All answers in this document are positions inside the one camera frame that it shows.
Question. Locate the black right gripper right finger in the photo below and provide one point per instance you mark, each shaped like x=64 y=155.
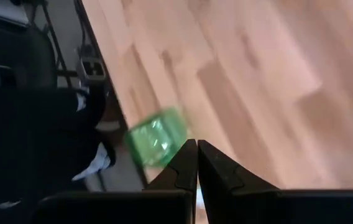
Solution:
x=241 y=202

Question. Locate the black office chair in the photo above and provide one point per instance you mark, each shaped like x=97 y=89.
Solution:
x=15 y=53

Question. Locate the black aluminium table frame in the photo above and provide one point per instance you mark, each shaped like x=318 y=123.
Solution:
x=92 y=67

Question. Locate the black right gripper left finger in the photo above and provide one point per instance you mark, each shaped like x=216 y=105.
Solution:
x=173 y=199

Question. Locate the person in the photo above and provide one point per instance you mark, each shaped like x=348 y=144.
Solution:
x=39 y=140

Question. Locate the green plastic spray bottle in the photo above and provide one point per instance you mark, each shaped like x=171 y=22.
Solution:
x=156 y=138

